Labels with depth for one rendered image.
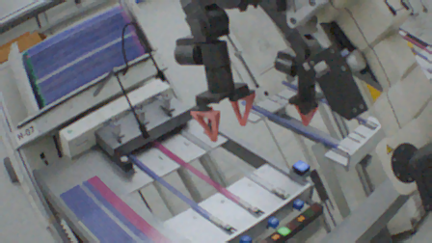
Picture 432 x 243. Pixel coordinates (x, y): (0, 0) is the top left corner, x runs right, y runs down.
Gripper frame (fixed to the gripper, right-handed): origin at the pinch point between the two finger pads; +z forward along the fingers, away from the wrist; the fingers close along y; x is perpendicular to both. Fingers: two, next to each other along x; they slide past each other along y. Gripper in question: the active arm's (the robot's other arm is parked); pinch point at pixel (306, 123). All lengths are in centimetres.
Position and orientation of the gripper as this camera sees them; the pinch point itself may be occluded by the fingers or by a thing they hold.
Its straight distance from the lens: 176.3
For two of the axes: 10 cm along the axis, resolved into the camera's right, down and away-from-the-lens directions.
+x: 6.7, 3.9, -6.3
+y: -7.4, 4.0, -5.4
